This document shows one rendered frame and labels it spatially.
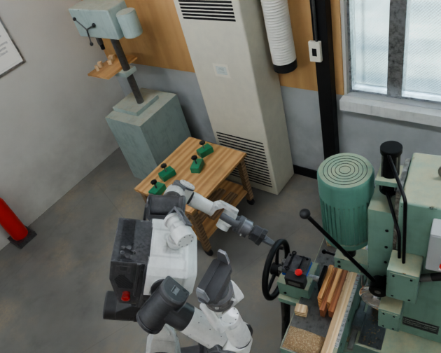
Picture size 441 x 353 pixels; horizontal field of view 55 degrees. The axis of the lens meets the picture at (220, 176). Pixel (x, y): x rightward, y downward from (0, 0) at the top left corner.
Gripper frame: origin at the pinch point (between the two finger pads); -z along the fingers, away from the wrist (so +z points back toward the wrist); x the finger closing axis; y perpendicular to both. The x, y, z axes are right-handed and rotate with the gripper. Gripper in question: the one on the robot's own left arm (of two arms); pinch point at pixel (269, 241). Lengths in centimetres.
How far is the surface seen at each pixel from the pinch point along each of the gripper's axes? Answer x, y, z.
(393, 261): 71, -19, -30
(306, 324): 23.8, -33.9, -25.0
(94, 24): -42, 99, 179
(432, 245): 88, -18, -31
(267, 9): 25, 116, 64
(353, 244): 57, -12, -21
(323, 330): 27, -34, -31
